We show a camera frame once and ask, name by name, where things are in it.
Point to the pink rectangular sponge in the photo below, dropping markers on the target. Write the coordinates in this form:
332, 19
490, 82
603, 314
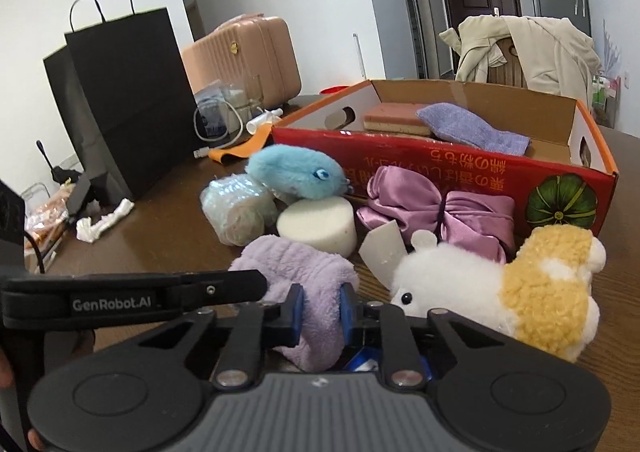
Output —
392, 118

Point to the lavender fluffy towel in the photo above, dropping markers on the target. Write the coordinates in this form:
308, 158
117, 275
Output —
310, 272

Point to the blue plush toy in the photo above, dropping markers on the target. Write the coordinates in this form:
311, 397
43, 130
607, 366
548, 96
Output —
295, 172

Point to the orange snack bag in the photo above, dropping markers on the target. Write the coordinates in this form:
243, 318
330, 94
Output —
47, 224

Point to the shelf with bottles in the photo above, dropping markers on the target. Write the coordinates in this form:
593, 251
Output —
605, 102

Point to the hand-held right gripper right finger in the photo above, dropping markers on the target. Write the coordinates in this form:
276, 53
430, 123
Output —
345, 313

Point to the red basin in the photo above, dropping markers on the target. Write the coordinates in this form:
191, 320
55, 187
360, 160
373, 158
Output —
334, 89

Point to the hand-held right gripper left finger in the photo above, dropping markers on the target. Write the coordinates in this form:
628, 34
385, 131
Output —
295, 313

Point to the person's left hand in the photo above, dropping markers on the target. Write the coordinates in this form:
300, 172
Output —
36, 442

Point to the black antenna device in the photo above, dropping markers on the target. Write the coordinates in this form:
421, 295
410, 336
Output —
57, 172

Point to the clear glass cup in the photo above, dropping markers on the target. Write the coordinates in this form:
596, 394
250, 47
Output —
254, 92

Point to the white triangular sponge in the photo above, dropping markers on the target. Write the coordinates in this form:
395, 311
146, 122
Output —
382, 252

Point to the crumpled white tissue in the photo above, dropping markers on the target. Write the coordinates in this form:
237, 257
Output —
102, 224

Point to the purple satin cloth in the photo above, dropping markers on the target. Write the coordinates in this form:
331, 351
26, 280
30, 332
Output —
450, 217

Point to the wooden chair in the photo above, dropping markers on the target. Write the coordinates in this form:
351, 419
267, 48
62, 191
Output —
512, 72

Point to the clear plastic bag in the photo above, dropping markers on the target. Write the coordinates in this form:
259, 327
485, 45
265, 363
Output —
212, 117

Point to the white round sponge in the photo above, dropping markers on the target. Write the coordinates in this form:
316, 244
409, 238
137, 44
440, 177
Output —
317, 224

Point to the black paper bag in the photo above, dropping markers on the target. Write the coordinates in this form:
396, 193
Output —
130, 107

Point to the red orange cardboard box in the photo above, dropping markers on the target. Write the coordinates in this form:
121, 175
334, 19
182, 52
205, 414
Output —
450, 172

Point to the blue-purple knitted cloth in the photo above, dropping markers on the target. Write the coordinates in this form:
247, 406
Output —
470, 129

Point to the lavender bouquet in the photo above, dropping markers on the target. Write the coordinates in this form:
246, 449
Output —
612, 49

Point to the pink suitcase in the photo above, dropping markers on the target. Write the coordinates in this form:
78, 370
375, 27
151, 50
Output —
240, 52

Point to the white yellow plush toy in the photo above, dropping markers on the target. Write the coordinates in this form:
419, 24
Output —
475, 282

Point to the orange cloth strip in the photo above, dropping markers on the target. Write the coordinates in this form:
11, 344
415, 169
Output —
235, 149

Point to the black stand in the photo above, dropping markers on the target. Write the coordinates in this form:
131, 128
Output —
85, 192

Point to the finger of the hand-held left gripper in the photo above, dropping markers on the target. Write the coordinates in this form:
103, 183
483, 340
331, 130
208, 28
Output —
115, 304
100, 280

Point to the plastic-wrapped white bundle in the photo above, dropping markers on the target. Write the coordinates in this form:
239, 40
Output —
235, 212

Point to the beige coat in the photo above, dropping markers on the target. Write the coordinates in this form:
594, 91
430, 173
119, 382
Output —
545, 52

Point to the white tube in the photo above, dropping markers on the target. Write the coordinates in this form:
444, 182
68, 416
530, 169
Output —
262, 121

